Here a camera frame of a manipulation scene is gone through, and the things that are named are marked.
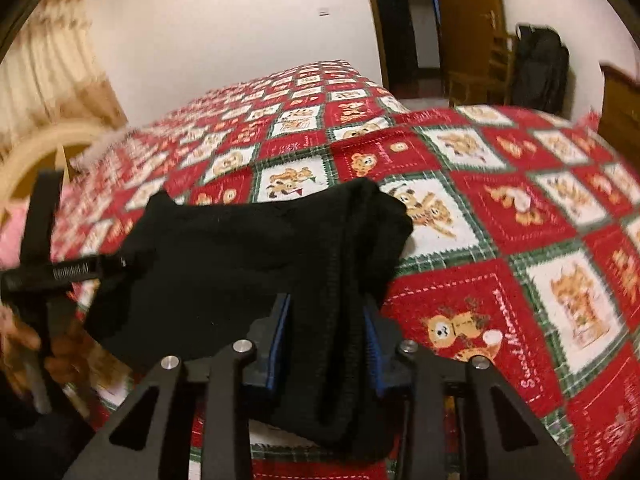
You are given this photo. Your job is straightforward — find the black pants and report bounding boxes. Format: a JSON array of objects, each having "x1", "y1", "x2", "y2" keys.
[{"x1": 85, "y1": 179, "x2": 412, "y2": 460}]

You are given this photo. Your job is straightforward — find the person's left hand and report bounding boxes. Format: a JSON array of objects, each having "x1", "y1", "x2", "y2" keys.
[{"x1": 1, "y1": 304, "x2": 96, "y2": 418}]

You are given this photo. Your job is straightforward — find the pink pillow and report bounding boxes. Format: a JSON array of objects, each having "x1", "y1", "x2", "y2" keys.
[{"x1": 0, "y1": 200, "x2": 29, "y2": 270}]

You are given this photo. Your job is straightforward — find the striped pillow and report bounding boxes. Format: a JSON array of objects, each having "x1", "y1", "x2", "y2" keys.
[{"x1": 70, "y1": 128, "x2": 134, "y2": 172}]

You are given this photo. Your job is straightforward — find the cream round headboard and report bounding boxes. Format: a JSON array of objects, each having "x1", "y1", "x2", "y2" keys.
[{"x1": 1, "y1": 119, "x2": 114, "y2": 222}]

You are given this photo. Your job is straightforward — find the red christmas patchwork bedspread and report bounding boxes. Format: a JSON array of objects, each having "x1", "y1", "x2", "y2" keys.
[{"x1": 53, "y1": 61, "x2": 639, "y2": 479}]

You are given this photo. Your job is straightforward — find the beige patterned curtain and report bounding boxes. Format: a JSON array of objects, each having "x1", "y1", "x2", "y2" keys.
[{"x1": 1, "y1": 0, "x2": 127, "y2": 154}]

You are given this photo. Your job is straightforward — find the black backpack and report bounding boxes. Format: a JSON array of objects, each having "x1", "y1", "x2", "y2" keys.
[{"x1": 510, "y1": 24, "x2": 570, "y2": 115}]

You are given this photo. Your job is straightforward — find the brown wooden dresser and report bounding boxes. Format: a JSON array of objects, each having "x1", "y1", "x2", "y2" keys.
[{"x1": 598, "y1": 62, "x2": 640, "y2": 171}]

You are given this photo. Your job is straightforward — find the wooden chair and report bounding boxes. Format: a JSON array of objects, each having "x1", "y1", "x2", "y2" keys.
[{"x1": 448, "y1": 34, "x2": 518, "y2": 107}]

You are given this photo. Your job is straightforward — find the brown wooden door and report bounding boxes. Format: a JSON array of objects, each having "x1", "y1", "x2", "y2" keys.
[{"x1": 437, "y1": 0, "x2": 506, "y2": 89}]

